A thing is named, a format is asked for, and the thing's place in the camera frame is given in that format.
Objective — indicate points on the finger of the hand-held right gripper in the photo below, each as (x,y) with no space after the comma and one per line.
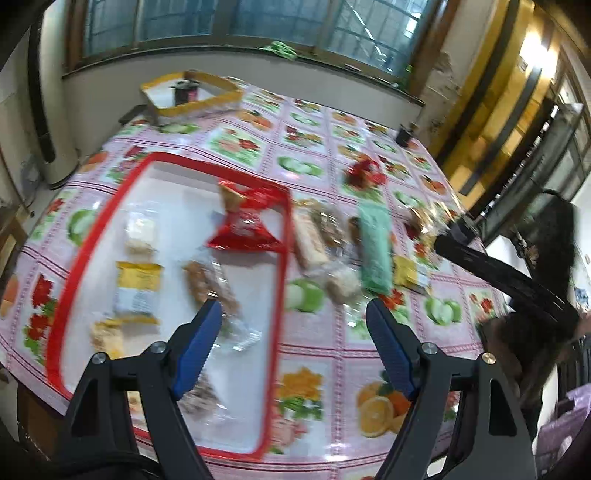
(501,274)

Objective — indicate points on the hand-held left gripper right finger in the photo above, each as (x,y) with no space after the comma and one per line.
(392,353)

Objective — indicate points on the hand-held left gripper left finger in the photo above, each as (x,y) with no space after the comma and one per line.
(199,347)

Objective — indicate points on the brown nut bar clear packet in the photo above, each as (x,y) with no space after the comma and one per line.
(207,286)

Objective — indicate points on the white rice cake packet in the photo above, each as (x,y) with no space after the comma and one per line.
(344,284)

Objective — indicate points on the small brown snack packet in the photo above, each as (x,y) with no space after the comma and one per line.
(422,217)

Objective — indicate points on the mint green snack packet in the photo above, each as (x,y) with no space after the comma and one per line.
(375,251)

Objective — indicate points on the red crinkled snack bag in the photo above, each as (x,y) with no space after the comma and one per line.
(244,226)

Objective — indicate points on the long beige snack packet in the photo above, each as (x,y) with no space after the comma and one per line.
(309,242)

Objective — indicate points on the brown cookie clear packet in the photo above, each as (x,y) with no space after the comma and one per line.
(330,226)

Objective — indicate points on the red rimmed white tray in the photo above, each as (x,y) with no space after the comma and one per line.
(175,207)

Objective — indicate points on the red candy snack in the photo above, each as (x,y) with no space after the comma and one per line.
(364,170)

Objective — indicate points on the seaweed rice cracker packet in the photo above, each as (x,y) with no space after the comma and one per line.
(207,398)

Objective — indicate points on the person in dark clothes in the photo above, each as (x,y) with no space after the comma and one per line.
(549,240)

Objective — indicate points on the yellow and white snack packet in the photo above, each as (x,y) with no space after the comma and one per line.
(136,290)

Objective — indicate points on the small yellow snack packet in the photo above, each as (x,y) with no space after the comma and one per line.
(108,339)

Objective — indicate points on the purple cloth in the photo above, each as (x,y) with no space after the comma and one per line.
(568,429)

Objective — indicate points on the standing air conditioner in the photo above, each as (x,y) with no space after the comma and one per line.
(57,157)

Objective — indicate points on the yellow cardboard box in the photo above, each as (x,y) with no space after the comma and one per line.
(203,107)

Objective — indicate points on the green cloth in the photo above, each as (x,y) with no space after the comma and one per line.
(281,49)

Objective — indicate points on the barred window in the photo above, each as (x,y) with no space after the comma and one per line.
(277,18)

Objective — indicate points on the yellow door frame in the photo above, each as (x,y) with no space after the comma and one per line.
(485,101)

